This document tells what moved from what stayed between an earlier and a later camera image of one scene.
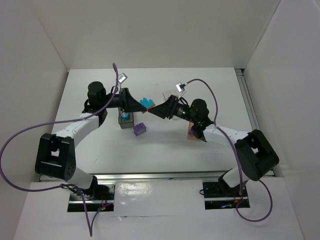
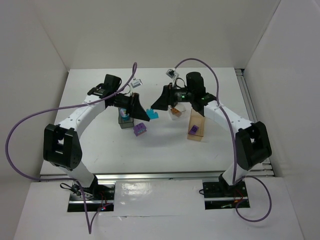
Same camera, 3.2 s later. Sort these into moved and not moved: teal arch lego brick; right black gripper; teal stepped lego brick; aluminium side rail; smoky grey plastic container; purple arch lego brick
Moved: teal stepped lego brick; right black gripper
Not moved: teal arch lego brick; smoky grey plastic container; purple arch lego brick; aluminium side rail
